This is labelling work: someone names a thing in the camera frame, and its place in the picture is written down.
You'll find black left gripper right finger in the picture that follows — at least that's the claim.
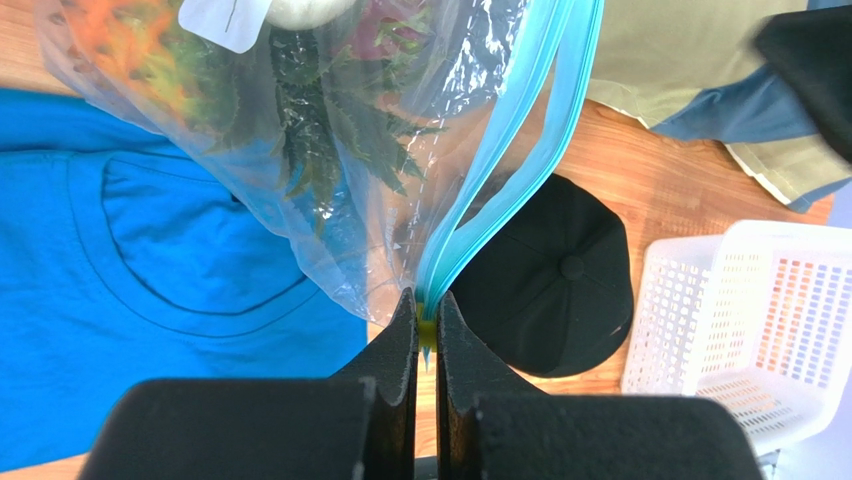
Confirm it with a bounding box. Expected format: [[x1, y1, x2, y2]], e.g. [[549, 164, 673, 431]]
[[436, 296, 761, 479]]

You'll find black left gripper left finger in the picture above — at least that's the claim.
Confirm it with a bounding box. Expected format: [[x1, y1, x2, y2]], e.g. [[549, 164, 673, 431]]
[[80, 290, 418, 479]]

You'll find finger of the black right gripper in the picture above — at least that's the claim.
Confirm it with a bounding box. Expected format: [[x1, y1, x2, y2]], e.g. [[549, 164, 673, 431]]
[[753, 5, 851, 161]]

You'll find clear zip top bag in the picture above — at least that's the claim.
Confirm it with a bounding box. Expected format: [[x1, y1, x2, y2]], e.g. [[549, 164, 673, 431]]
[[34, 1, 604, 325]]

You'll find fake pineapple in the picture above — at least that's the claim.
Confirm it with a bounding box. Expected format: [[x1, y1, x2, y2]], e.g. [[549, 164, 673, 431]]
[[45, 1, 435, 220]]

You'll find white fake radish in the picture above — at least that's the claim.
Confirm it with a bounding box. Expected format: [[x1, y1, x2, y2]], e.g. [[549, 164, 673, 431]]
[[265, 0, 355, 31]]

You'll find plaid checkered pillow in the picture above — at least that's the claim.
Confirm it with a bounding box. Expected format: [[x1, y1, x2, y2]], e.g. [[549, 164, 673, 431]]
[[587, 1, 851, 213]]

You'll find black baseball cap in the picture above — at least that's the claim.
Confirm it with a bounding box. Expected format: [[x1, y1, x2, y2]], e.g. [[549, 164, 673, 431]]
[[450, 175, 634, 378]]

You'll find white plastic basket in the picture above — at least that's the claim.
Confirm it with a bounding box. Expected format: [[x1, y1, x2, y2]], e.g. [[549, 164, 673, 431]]
[[620, 220, 851, 456]]

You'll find blue folded t-shirt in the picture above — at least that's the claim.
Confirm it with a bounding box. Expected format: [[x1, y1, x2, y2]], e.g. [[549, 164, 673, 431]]
[[1, 89, 367, 471]]

